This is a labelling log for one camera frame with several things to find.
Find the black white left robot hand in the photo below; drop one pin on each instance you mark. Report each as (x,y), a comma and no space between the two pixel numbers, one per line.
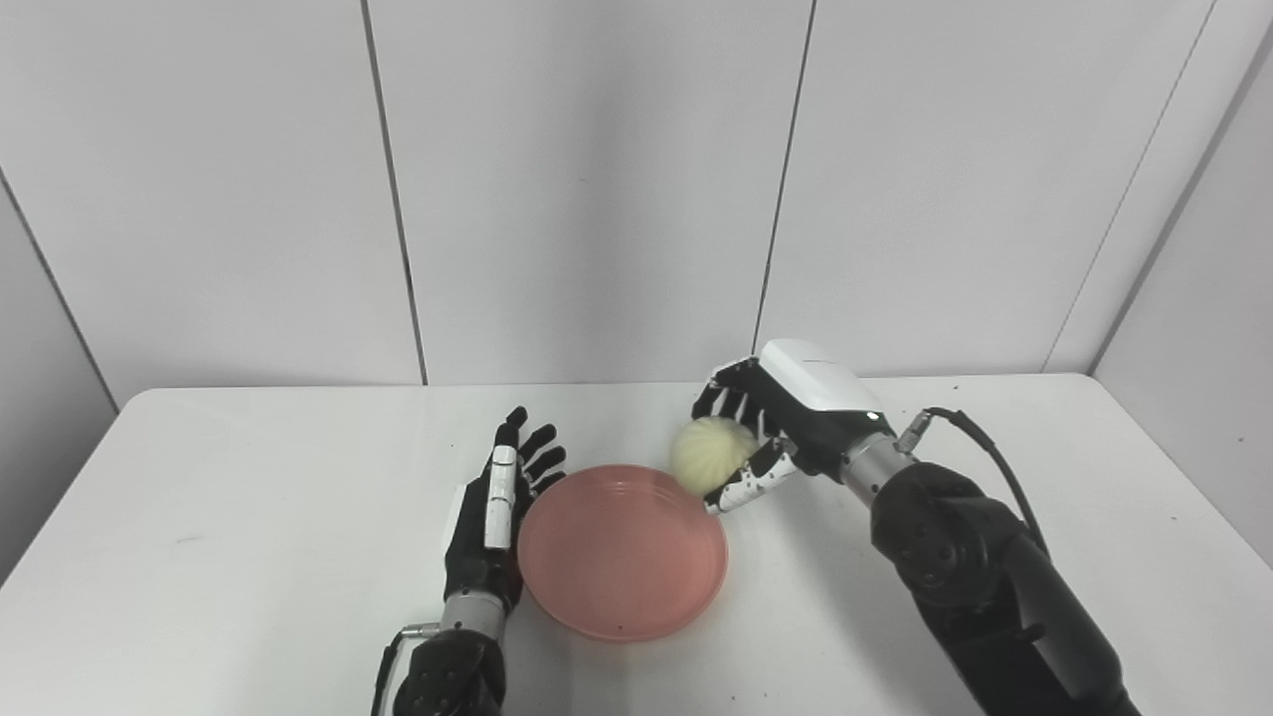
(472,557)

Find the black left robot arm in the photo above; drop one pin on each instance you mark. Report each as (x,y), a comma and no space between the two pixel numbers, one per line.
(453,671)

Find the pink round plate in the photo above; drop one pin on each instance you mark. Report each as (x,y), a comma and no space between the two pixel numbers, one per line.
(622,552)

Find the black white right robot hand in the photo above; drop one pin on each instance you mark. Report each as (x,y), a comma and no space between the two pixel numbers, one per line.
(816,408)

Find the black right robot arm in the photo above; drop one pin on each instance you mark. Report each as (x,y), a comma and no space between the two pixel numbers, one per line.
(975,567)

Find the cream steamed bun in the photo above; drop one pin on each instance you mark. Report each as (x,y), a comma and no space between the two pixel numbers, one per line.
(708,452)

